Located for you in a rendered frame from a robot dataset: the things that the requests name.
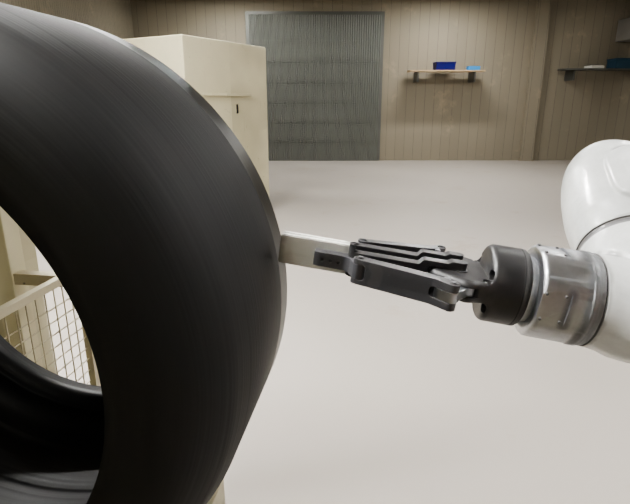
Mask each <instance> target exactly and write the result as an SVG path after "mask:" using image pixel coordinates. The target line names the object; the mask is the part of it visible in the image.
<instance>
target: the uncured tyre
mask: <svg viewBox="0 0 630 504"><path fill-rule="evenodd" d="M0 207H1V208H2V209H3V210H4V211H5V212H6V213H7V214H8V215H9V216H10V217H11V218H12V219H13V220H14V221H15V222H16V223H17V224H18V226H19V227H20V228H21V229H22V230H23V231H24V232H25V234H26V235H27V236H28V237H29V238H30V240H31V241H32V242H33V243H34V245H35V246H36V247H37V249H38V250H39V251H40V253H41V254H42V255H43V257H44V258H45V259H46V261H47V262H48V264H49V265H50V267H51V268H52V270H53V271H54V273H55V274H56V276H57V277H58V279H59V281H60V282H61V284H62V286H63V287H64V289H65V291H66V293H67V294H68V296H69V298H70V300H71V302H72V304H73V306H74V308H75V310H76V312H77V314H78V316H79V318H80V321H81V323H82V325H83V328H84V330H85V333H86V335H87V338H88V340H89V343H90V346H91V349H92V352H93V355H94V359H95V362H96V366H97V370H98V374H99V379H100V384H101V386H96V385H90V384H85V383H81V382H77V381H74V380H70V379H68V378H65V377H62V376H60V375H57V374H55V373H53V372H51V371H49V370H47V369H45V368H43V367H41V366H39V365H38V364H36V363H34V362H33V361H31V360H30V359H28V358H27V357H25V356H24V355H23V354H21V353H20V352H19V351H18V350H16V349H15V348H14V347H13V346H12V345H10V344H9V343H8V342H7V341H6V340H5V339H4V338H3V337H2V336H1V335H0V504H207V503H208V502H209V500H210V499H211V498H212V496H213V495H214V493H215V492H216V490H217V489H218V487H219V486H220V484H221V482H222V480H223V479H224V477H225V475H226V473H227V471H228V469H229V467H230V465H231V463H232V460H233V458H234V456H235V453H236V451H237V449H238V446H239V444H240V442H241V439H242V437H243V435H244V432H245V430H246V428H247V425H248V423H249V421H250V418H251V416H252V414H253V411H254V409H255V407H256V404H257V402H258V400H259V397H260V395H261V393H262V390H263V388H264V386H265V383H266V381H267V379H268V376H269V374H270V372H271V369H272V367H273V365H274V362H275V359H276V356H277V353H278V350H279V347H280V343H281V339H282V335H283V330H284V324H285V317H286V307H287V272H286V263H281V262H279V261H278V257H279V248H280V240H281V234H280V230H279V226H278V223H277V219H276V216H275V213H274V210H273V207H272V204H271V201H270V198H269V196H268V193H267V191H266V188H265V186H264V184H263V182H262V180H261V177H260V175H259V173H258V171H257V169H256V168H255V166H254V164H253V162H252V160H251V159H250V157H249V155H248V154H247V152H246V150H245V149H244V147H243V146H242V144H241V143H240V141H239V140H238V138H237V137H236V136H235V134H234V133H233V131H232V130H231V129H230V128H229V126H228V125H227V124H226V122H225V121H224V120H223V119H222V118H221V116H220V115H219V114H218V113H217V112H216V110H215V109H214V108H213V107H212V106H211V105H210V104H209V103H208V102H207V101H206V100H205V99H204V98H203V97H202V96H201V95H200V94H199V93H198V92H197V91H196V90H195V89H194V88H193V87H192V86H191V85H190V84H189V83H187V82H186V81H185V80H184V79H183V78H182V77H180V76H179V75H178V74H177V73H175V72H174V71H173V70H172V69H170V68H169V67H168V66H166V65H165V64H164V63H162V62H161V61H159V60H158V59H156V58H155V57H153V56H152V55H150V54H148V53H147V52H145V51H144V50H142V49H140V48H138V47H137V46H135V45H133V44H131V43H129V42H127V41H125V40H123V39H121V38H119V37H117V36H115V35H112V34H110V33H108V32H105V31H103V30H100V29H98V28H95V27H92V26H89V25H86V24H82V23H79V22H75V21H72V20H68V19H64V18H60V17H56V16H52V15H48V14H44V13H40V12H37V11H33V10H29V9H25V8H21V7H17V6H13V5H9V4H5V3H1V2H0Z"/></svg>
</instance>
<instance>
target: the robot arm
mask: <svg viewBox="0 0 630 504"><path fill-rule="evenodd" d="M561 211H562V219H563V225H564V230H565V234H566V237H567V240H568V243H569V246H570V248H571V249H566V248H559V247H550V246H544V245H541V244H537V245H534V246H532V247H531V248H530V249H529V250H528V251H526V250H525V249H521V248H515V247H509V246H503V245H497V244H491V245H489V246H487V247H486V248H485V249H484V251H483V252H482V256H481V257H480V258H479V259H478V260H474V261H473V260H472V259H469V258H466V257H464V254H462V253H459V252H453V251H446V247H445V246H443V245H420V244H410V243H401V242H392V241H382V240H373V239H366V238H359V239H358V242H349V241H344V240H338V239H332V238H326V237H320V236H315V235H309V234H303V233H297V232H291V231H284V232H283V233H282V234H281V240H280V248H279V257H278V261H279V262H281V263H287V264H292V265H298V266H304V267H309V268H315V269H320V270H326V271H332V272H337V273H343V274H346V275H347V276H349V277H351V279H350V282H351V283H354V284H357V285H361V286H364V287H368V288H372V289H376V290H379V291H383V292H387V293H391V294H394V295H398V296H402V297H406V298H409V299H413V300H417V301H420V302H424V303H428V304H430V305H433V306H435V307H437V308H440V309H442V310H445V311H447V312H453V311H455V307H456V303H457V302H458V301H461V302H464V303H472V308H473V312H474V315H475V316H476V318H477V319H479V320H481V321H487V322H492V323H498V324H503V325H509V326H513V325H514V326H515V328H516V330H517V331H518V332H519V333H520V334H521V335H523V336H528V337H533V338H539V339H544V340H550V341H555V342H561V343H563V344H566V345H571V346H575V345H577V346H580V347H584V348H588V349H590V350H593V351H595V352H597V353H599V354H601V355H603V356H605V357H607V358H611V359H614V360H618V361H622V362H625V363H629V364H630V141H626V140H604V141H599V142H596V143H593V144H591V145H589V146H587V147H586V148H584V149H583V150H581V151H580V152H579V153H578V154H577V155H576V156H575V157H574V158H573V159H572V161H571V162H570V164H569V165H568V167H567V169H566V171H565V174H564V177H563V181H562V186H561ZM445 251H446V252H445Z"/></svg>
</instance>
